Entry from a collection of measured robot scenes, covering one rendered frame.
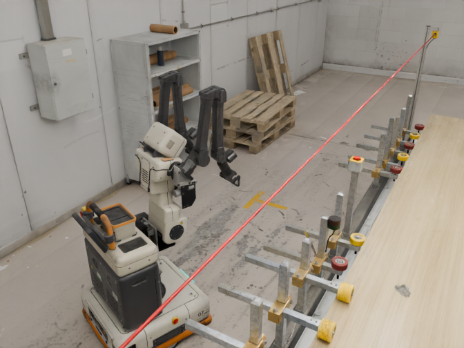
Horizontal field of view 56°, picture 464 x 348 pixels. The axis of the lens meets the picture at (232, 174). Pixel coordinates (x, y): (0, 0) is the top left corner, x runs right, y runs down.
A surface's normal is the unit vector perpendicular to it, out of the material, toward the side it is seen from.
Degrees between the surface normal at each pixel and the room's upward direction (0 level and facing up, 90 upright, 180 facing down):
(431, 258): 0
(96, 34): 90
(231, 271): 0
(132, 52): 90
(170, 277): 0
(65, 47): 90
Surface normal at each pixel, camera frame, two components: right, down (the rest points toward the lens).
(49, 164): 0.87, 0.22
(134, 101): -0.50, 0.39
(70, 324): 0.00, -0.90
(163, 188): 0.61, 0.35
